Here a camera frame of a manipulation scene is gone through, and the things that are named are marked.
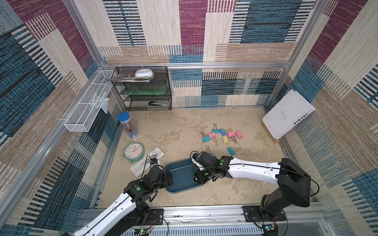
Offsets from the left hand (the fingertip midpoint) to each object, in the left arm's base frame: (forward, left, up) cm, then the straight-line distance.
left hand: (167, 176), depth 81 cm
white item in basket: (+29, +33, +28) cm, 52 cm away
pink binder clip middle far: (+29, -41, -3) cm, 50 cm away
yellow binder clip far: (+25, -36, -3) cm, 44 cm away
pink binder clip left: (+29, -28, -4) cm, 41 cm away
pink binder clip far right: (+31, -47, -5) cm, 57 cm away
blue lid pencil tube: (+31, +27, +13) cm, 43 cm away
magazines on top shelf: (+51, +23, +29) cm, 63 cm away
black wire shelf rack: (+57, +20, +17) cm, 62 cm away
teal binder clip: (+35, -31, -5) cm, 47 cm away
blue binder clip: (+32, -36, -4) cm, 49 cm away
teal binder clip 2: (+27, -23, -4) cm, 36 cm away
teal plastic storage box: (+5, -8, -7) cm, 11 cm away
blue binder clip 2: (+16, -26, -6) cm, 31 cm away
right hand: (0, -16, -1) cm, 16 cm away
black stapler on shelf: (+53, +15, +5) cm, 55 cm away
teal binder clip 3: (+17, -39, -4) cm, 43 cm away
